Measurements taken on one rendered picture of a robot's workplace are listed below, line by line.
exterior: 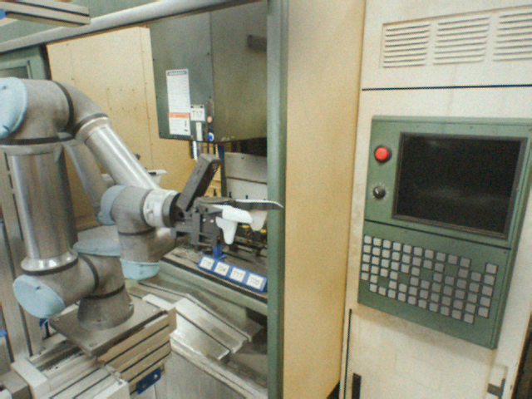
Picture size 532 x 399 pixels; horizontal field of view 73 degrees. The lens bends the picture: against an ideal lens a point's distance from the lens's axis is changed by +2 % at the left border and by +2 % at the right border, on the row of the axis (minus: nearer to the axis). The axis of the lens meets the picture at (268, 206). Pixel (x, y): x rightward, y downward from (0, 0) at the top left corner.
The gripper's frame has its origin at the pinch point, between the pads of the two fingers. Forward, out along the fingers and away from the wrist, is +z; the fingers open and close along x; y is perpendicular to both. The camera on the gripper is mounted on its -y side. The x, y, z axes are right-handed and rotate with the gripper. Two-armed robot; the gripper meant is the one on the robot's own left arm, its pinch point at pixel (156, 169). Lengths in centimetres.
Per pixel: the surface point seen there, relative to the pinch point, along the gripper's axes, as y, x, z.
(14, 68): -47, -67, -27
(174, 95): -34.5, -4.6, 18.5
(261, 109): -28, 25, 53
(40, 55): -51, -38, -27
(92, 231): 61, -107, 20
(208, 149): -5.8, -1.0, 36.6
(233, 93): -35, 24, 30
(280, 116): -28, 92, -33
